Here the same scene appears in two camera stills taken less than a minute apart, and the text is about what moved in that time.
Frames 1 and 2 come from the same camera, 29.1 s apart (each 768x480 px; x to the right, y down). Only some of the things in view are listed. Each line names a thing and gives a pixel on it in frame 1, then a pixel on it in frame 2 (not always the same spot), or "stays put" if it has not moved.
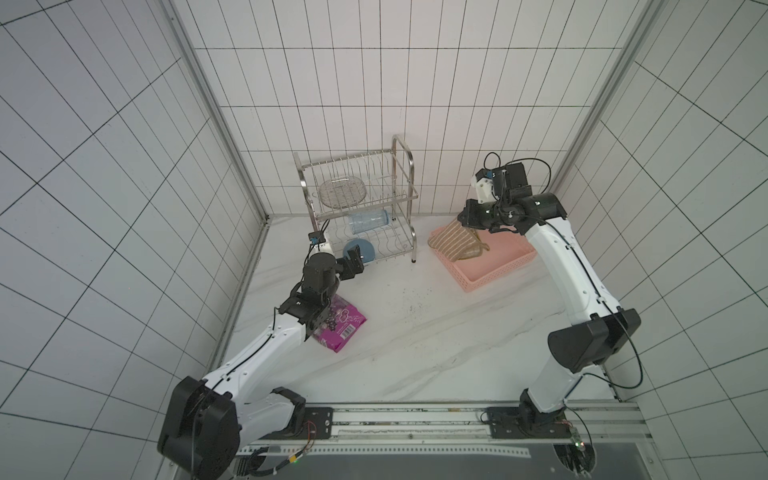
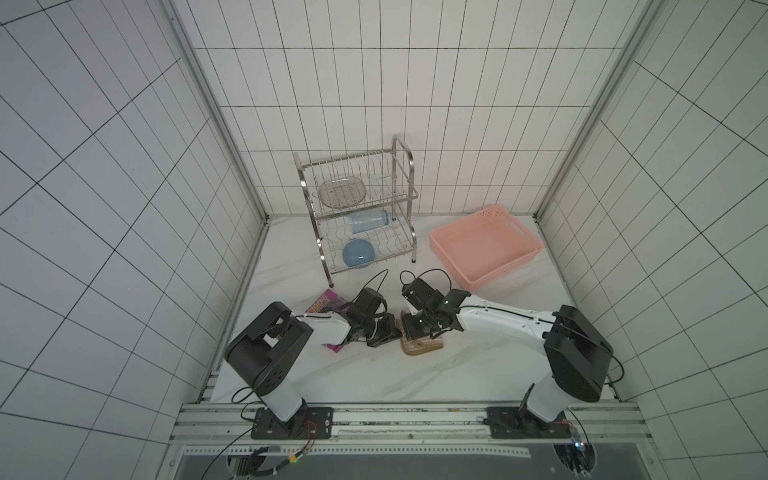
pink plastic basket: [506, 249] stays put
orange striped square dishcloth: [457, 242] -> [416, 345]
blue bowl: [367, 251] stays put
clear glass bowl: [342, 192] stays put
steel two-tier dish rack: [362, 199] stays put
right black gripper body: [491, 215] -> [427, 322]
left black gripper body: [344, 269] -> [379, 332]
